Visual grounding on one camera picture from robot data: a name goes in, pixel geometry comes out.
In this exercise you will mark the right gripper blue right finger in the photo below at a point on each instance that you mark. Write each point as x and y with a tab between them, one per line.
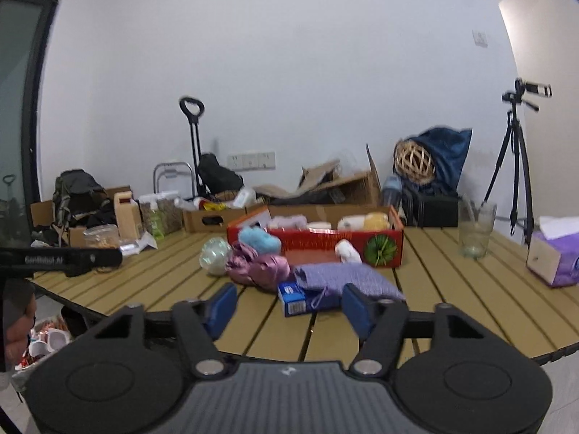
359	310

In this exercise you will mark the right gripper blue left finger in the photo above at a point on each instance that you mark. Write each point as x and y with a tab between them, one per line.
218	310

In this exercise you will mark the purple knit cloth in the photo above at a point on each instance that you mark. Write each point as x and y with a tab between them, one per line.
329	279

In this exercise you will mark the small white plush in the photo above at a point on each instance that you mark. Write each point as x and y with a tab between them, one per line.
346	253

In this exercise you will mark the blue tissue pack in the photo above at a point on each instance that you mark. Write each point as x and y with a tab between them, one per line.
298	301

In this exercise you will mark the light blue monster plush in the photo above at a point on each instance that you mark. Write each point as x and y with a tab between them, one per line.
260	240

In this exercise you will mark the yellow white hamster plush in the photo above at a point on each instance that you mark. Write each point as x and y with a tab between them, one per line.
375	221

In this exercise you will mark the lavender towel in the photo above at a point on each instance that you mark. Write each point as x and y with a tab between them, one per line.
297	221

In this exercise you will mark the person's left hand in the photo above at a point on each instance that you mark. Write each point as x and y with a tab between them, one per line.
19	308

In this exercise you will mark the iridescent clear ball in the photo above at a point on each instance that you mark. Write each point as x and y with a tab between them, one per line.
214	256

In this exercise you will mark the left floor cardboard box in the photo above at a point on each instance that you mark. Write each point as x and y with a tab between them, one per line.
42	216

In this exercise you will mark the clear plastic storage bin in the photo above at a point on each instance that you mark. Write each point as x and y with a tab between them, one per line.
46	337

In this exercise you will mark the dark backpack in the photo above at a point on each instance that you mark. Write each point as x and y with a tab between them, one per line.
80	201

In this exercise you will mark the small brown cardboard tray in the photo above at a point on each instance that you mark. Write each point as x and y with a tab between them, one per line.
210	220

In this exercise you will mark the glass jar with snacks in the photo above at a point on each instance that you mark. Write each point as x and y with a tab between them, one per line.
105	236

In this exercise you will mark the red pumpkin cardboard box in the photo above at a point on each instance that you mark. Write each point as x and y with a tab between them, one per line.
380	248

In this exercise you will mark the clear lidded container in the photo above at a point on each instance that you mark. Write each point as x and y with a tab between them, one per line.
160	215

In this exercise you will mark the blue water bottle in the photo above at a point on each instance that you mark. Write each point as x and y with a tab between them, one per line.
392	192

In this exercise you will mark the large open cardboard box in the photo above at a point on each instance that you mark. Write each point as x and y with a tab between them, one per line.
327	184

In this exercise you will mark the clear drinking glass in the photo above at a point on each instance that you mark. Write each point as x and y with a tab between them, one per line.
475	225

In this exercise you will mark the wicker rattan ball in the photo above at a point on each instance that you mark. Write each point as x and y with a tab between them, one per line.
413	162

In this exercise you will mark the dark blue fabric bag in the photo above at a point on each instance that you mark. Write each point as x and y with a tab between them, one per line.
449	149

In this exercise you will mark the purple tissue box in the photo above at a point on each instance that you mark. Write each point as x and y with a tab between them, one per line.
554	251

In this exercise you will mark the wall socket strip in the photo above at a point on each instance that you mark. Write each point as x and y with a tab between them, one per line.
252	161

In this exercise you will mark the black luggage trolley handle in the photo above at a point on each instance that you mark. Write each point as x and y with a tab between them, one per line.
194	109

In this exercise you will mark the black camera tripod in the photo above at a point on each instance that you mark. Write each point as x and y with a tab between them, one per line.
515	140

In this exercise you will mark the wall light switch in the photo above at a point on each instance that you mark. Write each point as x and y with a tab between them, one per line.
480	39

